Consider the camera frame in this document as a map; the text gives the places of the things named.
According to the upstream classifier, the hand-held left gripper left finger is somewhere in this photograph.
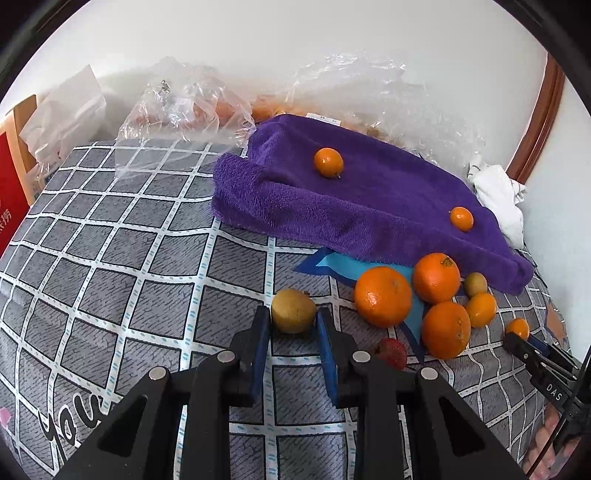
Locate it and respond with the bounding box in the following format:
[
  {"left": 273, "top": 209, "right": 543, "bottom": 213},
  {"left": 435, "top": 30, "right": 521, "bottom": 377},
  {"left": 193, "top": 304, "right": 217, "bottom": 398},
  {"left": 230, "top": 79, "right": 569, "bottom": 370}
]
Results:
[{"left": 55, "top": 305, "right": 273, "bottom": 480}]

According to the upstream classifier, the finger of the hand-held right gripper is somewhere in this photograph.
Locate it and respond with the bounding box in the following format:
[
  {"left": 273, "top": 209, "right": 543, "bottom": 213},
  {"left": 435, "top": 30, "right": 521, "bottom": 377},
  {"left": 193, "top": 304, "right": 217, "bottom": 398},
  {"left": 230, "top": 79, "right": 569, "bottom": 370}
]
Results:
[
  {"left": 530, "top": 335, "right": 580, "bottom": 380},
  {"left": 503, "top": 332, "right": 578, "bottom": 412}
]

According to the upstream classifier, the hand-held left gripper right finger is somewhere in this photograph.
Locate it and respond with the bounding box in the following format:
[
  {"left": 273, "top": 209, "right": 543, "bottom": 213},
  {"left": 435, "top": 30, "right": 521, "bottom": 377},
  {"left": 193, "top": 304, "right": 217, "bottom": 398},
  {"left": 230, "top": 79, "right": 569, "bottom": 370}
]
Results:
[{"left": 316, "top": 307, "right": 527, "bottom": 480}]

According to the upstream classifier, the yellow-green kiwi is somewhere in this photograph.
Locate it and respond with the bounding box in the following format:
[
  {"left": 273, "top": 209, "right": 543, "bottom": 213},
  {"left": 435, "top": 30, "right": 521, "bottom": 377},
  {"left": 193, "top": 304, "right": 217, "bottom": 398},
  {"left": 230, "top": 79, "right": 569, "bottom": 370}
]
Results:
[{"left": 271, "top": 289, "right": 318, "bottom": 334}]

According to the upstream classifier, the red strawberry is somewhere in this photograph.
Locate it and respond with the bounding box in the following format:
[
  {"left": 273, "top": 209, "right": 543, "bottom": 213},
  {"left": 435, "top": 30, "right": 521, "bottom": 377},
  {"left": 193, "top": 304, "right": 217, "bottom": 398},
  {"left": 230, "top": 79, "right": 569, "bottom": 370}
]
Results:
[{"left": 375, "top": 338, "right": 408, "bottom": 371}]

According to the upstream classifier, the large orange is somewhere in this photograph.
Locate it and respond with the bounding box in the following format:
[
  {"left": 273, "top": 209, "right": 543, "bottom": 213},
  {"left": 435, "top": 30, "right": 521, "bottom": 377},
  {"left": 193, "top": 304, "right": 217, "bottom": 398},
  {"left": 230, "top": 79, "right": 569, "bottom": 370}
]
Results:
[
  {"left": 412, "top": 253, "right": 462, "bottom": 305},
  {"left": 354, "top": 266, "right": 413, "bottom": 328},
  {"left": 422, "top": 301, "right": 472, "bottom": 360}
]

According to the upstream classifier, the small green kiwi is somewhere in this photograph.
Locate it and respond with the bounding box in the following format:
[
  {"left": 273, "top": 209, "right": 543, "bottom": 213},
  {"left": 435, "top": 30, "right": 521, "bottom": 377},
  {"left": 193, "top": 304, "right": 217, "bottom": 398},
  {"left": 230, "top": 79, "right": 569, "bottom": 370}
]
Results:
[{"left": 464, "top": 272, "right": 489, "bottom": 298}]

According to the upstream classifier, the person's right hand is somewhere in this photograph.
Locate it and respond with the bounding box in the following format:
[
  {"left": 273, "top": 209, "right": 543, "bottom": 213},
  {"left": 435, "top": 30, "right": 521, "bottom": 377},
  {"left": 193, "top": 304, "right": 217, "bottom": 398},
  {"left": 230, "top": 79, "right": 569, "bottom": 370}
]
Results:
[{"left": 526, "top": 410, "right": 571, "bottom": 480}]

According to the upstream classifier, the blue cloth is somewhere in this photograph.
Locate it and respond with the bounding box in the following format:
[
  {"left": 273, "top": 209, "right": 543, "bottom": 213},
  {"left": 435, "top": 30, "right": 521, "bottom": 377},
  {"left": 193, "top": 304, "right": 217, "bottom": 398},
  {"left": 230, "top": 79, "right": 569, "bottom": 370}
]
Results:
[{"left": 293, "top": 248, "right": 467, "bottom": 365}]

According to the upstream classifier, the white crumpled cloth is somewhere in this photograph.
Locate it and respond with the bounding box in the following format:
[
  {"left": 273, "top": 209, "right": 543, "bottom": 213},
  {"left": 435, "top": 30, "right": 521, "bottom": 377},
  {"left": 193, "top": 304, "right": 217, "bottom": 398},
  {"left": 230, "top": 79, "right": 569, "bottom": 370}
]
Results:
[{"left": 466, "top": 154, "right": 528, "bottom": 250}]

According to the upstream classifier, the purple towel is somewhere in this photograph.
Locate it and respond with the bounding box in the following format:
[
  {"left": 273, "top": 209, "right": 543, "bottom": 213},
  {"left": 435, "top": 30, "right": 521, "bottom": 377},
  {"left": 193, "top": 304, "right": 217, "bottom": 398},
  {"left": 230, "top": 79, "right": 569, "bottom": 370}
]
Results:
[{"left": 211, "top": 114, "right": 535, "bottom": 295}]

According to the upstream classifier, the small orange with stem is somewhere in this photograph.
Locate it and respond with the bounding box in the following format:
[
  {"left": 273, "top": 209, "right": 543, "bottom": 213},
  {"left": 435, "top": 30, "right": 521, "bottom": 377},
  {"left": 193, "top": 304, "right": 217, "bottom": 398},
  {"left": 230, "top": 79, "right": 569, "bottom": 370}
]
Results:
[{"left": 314, "top": 148, "right": 345, "bottom": 179}]

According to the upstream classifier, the pile of small oranges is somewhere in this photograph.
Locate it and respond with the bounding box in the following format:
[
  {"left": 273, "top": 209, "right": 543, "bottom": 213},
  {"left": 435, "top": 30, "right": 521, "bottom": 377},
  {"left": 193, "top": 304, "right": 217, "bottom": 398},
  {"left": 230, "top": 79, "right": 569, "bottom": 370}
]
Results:
[
  {"left": 252, "top": 95, "right": 389, "bottom": 139},
  {"left": 134, "top": 95, "right": 236, "bottom": 127}
]

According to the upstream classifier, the large clear plastic bag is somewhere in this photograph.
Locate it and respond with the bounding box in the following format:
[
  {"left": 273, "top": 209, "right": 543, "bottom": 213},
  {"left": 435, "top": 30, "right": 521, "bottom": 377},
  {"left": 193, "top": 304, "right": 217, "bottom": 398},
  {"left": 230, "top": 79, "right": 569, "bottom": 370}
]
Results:
[{"left": 252, "top": 52, "right": 488, "bottom": 174}]

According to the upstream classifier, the red cardboard box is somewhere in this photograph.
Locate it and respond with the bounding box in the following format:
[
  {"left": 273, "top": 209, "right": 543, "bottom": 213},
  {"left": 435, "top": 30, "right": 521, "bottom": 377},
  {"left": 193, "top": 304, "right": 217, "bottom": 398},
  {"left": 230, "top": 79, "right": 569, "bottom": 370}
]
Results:
[{"left": 0, "top": 94, "right": 48, "bottom": 260}]

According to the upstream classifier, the white plastic bag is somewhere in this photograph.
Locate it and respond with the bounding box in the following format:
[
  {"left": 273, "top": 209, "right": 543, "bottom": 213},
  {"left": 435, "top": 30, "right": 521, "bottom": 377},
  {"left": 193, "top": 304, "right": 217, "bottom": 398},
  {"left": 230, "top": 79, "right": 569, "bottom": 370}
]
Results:
[{"left": 19, "top": 65, "right": 110, "bottom": 197}]

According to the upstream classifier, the brown wooden frame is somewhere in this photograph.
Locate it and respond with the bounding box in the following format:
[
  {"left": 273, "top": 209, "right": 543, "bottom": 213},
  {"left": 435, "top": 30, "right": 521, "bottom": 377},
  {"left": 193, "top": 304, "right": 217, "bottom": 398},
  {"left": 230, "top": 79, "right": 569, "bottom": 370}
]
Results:
[{"left": 505, "top": 50, "right": 567, "bottom": 184}]

